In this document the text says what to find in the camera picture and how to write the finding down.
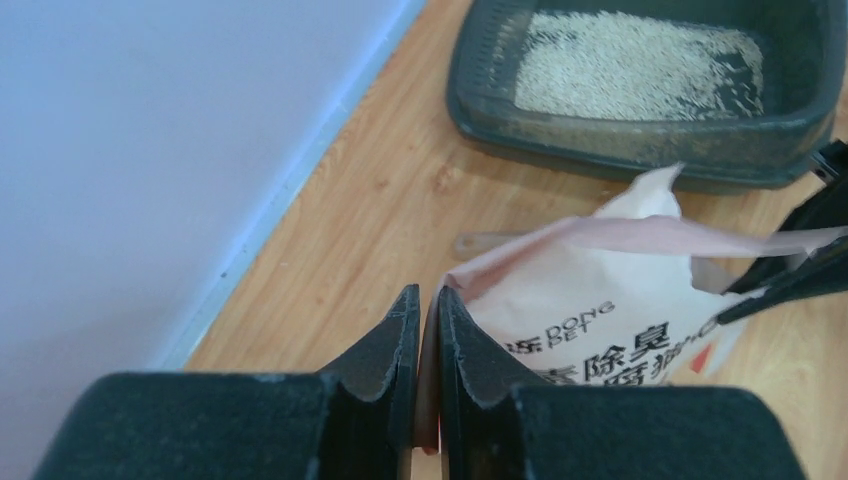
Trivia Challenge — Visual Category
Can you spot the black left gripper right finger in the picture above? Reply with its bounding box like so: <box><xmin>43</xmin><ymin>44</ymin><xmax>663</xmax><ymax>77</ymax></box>
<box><xmin>437</xmin><ymin>288</ymin><xmax>805</xmax><ymax>479</ymax></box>

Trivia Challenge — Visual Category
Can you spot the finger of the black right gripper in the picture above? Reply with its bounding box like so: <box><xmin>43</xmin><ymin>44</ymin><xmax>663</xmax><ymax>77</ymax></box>
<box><xmin>779</xmin><ymin>140</ymin><xmax>847</xmax><ymax>231</ymax></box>
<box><xmin>715</xmin><ymin>238</ymin><xmax>847</xmax><ymax>325</ymax></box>

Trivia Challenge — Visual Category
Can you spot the clear plastic scoop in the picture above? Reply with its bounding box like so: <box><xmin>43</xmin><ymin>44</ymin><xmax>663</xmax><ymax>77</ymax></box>
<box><xmin>453</xmin><ymin>231</ymin><xmax>528</xmax><ymax>261</ymax></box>

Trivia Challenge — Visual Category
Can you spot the dark grey litter box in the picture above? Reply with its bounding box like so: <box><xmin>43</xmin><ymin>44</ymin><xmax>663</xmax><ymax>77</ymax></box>
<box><xmin>446</xmin><ymin>1</ymin><xmax>847</xmax><ymax>194</ymax></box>

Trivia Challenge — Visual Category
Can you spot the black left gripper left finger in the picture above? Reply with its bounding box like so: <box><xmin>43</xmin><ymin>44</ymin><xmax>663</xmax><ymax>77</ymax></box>
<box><xmin>34</xmin><ymin>284</ymin><xmax>421</xmax><ymax>479</ymax></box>

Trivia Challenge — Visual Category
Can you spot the pink cat litter bag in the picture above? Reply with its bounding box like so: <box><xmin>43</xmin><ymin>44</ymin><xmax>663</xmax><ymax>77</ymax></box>
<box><xmin>413</xmin><ymin>162</ymin><xmax>848</xmax><ymax>458</ymax></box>

